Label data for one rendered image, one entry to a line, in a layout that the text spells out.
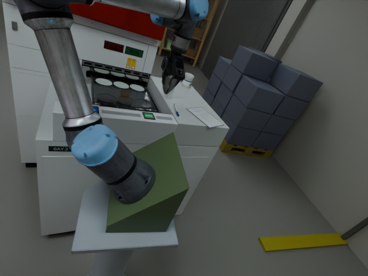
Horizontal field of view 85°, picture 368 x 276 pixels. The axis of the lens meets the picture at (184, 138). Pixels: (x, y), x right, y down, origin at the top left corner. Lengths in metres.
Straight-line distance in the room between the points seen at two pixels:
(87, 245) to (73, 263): 0.88
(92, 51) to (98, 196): 0.96
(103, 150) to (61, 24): 0.34
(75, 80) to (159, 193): 0.41
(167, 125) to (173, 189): 0.48
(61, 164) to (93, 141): 0.54
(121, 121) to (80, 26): 0.69
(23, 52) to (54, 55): 0.87
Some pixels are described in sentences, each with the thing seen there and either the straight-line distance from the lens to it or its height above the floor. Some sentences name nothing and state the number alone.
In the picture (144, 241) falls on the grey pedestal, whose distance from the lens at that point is 0.73.
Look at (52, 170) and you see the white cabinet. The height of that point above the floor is 0.65.
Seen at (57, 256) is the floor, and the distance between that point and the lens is 1.61.
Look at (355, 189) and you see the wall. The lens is 2.95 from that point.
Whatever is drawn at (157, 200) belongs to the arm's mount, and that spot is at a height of 0.98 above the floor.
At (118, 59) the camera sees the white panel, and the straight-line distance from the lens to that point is 1.49.
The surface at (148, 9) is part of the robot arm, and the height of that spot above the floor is 1.42.
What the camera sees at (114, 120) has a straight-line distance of 0.95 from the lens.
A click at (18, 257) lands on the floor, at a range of 1.64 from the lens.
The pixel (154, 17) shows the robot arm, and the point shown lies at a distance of 0.83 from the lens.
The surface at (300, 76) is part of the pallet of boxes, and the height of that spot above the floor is 1.25.
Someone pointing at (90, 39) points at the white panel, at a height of 1.11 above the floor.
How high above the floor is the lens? 1.46
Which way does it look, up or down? 31 degrees down
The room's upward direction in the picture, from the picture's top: 23 degrees clockwise
